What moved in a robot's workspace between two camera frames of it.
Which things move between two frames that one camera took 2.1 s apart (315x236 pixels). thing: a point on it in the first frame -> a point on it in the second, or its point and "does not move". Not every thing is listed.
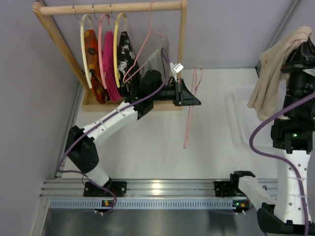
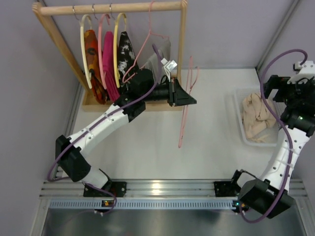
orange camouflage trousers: (93, 53) does not move
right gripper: (298, 68) -> (272, 86)
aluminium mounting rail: (142, 194) does not move
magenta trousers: (113, 93) does not move
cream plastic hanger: (88, 73) does not move
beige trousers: (267, 99) -> (256, 116)
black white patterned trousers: (129, 81) does not move
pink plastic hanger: (100, 51) does not move
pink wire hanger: (195, 87) -> (189, 88)
